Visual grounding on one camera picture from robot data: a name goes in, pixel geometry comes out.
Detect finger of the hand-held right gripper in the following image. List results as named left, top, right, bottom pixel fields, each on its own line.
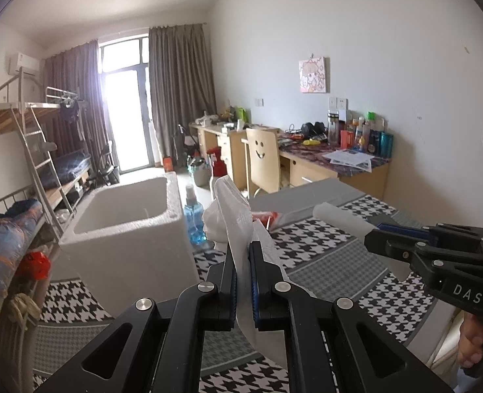
left=375, top=222, right=435, bottom=240
left=363, top=229, right=420, bottom=263

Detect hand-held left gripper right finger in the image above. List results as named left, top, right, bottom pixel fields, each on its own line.
left=247, top=241, right=451, bottom=393

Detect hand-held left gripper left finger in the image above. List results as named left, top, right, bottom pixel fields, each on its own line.
left=34, top=250, right=238, bottom=393

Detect white tissue paper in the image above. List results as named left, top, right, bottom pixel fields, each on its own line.
left=203, top=175, right=320, bottom=371

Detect white foam box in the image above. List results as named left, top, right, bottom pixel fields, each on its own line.
left=59, top=173, right=199, bottom=320

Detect person's right hand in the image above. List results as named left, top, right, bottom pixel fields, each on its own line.
left=456, top=312, right=483, bottom=367

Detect houndstooth tablecloth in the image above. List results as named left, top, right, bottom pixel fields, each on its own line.
left=32, top=194, right=463, bottom=393

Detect wooden desk patterned top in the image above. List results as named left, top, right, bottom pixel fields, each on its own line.
left=276, top=131, right=391, bottom=201

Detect red snack packet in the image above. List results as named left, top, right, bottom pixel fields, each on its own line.
left=250, top=211, right=279, bottom=230

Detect blue spray bottle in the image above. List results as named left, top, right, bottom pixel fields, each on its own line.
left=183, top=185, right=205, bottom=246

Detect teal can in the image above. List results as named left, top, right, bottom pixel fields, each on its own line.
left=378, top=132, right=394, bottom=158

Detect printed papers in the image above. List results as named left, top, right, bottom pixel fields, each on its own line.
left=321, top=149, right=373, bottom=173

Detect clear bottle black lid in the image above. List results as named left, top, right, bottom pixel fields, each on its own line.
left=327, top=109, right=340, bottom=145

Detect wooden chair smiley face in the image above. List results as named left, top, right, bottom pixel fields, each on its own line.
left=241, top=128, right=281, bottom=199

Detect black headphones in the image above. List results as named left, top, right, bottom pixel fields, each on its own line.
left=301, top=122, right=328, bottom=140

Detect wooden desk with drawers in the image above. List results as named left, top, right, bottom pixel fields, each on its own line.
left=189, top=122, right=248, bottom=189

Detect black trolley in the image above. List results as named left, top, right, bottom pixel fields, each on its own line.
left=173, top=124, right=199, bottom=160

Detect black folding chair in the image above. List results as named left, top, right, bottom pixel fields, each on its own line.
left=96, top=141, right=121, bottom=187

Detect red bag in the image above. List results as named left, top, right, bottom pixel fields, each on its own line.
left=20, top=252, right=50, bottom=281

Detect dark blue bedding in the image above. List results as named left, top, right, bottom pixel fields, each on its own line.
left=55, top=151, right=92, bottom=189

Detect brown curtain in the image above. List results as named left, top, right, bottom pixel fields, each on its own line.
left=148, top=24, right=218, bottom=164
left=43, top=40, right=111, bottom=173

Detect glass balcony door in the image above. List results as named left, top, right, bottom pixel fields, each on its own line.
left=98, top=37, right=154, bottom=173

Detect blue patterned quilt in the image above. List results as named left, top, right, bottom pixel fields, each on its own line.
left=0, top=198, right=43, bottom=297

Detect metal bed ladder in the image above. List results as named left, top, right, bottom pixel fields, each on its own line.
left=12, top=67, right=76, bottom=230

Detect white air conditioner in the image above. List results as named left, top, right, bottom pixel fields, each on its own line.
left=6, top=51, right=41, bottom=76

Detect cartoon wall picture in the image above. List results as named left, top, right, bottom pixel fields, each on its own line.
left=299, top=57, right=328, bottom=93

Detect beige rope bundle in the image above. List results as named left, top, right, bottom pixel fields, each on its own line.
left=10, top=292, right=41, bottom=324

